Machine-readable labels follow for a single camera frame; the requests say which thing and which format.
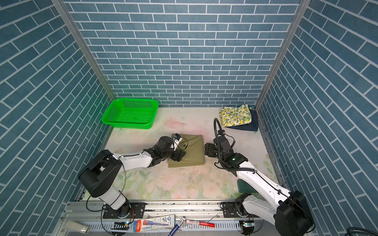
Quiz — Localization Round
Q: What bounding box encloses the olive khaki skirt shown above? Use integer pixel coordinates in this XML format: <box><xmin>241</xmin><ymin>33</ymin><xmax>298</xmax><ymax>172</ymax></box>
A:
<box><xmin>167</xmin><ymin>134</ymin><xmax>205</xmax><ymax>168</ymax></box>

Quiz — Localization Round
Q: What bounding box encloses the yellow lemon print skirt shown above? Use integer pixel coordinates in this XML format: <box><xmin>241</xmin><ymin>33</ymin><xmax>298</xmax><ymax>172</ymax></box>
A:
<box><xmin>220</xmin><ymin>104</ymin><xmax>252</xmax><ymax>127</ymax></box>

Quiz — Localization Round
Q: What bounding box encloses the dark blue denim skirt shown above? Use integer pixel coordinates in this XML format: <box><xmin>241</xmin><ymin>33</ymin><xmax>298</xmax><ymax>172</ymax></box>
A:
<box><xmin>229</xmin><ymin>109</ymin><xmax>258</xmax><ymax>132</ymax></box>

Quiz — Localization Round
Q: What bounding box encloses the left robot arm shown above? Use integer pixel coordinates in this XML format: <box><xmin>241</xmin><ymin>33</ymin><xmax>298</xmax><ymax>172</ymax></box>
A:
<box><xmin>78</xmin><ymin>134</ymin><xmax>186</xmax><ymax>211</ymax></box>

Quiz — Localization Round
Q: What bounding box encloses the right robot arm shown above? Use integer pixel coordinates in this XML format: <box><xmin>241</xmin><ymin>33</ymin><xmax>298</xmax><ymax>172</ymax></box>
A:
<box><xmin>204</xmin><ymin>136</ymin><xmax>316</xmax><ymax>236</ymax></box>

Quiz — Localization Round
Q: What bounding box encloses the dark green pad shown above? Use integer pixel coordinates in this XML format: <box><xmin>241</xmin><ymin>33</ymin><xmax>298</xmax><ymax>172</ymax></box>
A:
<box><xmin>237</xmin><ymin>179</ymin><xmax>254</xmax><ymax>193</ymax></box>

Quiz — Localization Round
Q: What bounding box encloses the green plastic basket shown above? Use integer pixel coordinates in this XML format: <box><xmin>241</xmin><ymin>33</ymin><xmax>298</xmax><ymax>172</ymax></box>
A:
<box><xmin>101</xmin><ymin>98</ymin><xmax>159</xmax><ymax>129</ymax></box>

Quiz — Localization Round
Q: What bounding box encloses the toothpaste box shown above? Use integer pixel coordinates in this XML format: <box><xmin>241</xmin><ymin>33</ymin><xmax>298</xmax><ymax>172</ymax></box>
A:
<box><xmin>133</xmin><ymin>214</ymin><xmax>176</xmax><ymax>233</ymax></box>

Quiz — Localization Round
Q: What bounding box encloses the blue marker pen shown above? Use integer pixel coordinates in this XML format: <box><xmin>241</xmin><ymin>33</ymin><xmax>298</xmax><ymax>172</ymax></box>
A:
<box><xmin>168</xmin><ymin>216</ymin><xmax>186</xmax><ymax>236</ymax></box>

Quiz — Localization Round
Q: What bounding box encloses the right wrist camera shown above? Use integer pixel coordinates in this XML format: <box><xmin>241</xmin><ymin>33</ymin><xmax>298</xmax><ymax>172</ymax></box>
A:
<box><xmin>217</xmin><ymin>130</ymin><xmax>225</xmax><ymax>138</ymax></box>

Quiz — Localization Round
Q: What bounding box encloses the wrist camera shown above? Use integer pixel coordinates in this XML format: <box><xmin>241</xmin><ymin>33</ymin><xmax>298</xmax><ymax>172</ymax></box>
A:
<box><xmin>217</xmin><ymin>130</ymin><xmax>225</xmax><ymax>138</ymax></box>
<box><xmin>173</xmin><ymin>133</ymin><xmax>183</xmax><ymax>143</ymax></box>

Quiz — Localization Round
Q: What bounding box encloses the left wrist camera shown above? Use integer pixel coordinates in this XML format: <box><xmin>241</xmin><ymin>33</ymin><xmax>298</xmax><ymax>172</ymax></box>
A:
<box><xmin>173</xmin><ymin>133</ymin><xmax>183</xmax><ymax>143</ymax></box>

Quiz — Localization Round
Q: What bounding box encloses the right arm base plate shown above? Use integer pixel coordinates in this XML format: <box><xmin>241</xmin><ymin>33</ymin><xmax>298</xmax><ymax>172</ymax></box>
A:
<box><xmin>220</xmin><ymin>202</ymin><xmax>250</xmax><ymax>218</ymax></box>

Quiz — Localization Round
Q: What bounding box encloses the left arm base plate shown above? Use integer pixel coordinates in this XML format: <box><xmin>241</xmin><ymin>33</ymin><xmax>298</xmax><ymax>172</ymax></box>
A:
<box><xmin>102</xmin><ymin>202</ymin><xmax>146</xmax><ymax>220</ymax></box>

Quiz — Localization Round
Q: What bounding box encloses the aluminium rail frame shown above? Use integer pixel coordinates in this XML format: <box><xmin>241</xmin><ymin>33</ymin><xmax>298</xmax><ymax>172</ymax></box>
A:
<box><xmin>53</xmin><ymin>199</ymin><xmax>269</xmax><ymax>236</ymax></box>

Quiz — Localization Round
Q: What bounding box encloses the red handled screwdriver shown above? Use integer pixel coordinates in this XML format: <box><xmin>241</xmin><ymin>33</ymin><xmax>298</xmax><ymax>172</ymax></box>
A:
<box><xmin>185</xmin><ymin>219</ymin><xmax>216</xmax><ymax>228</ymax></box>

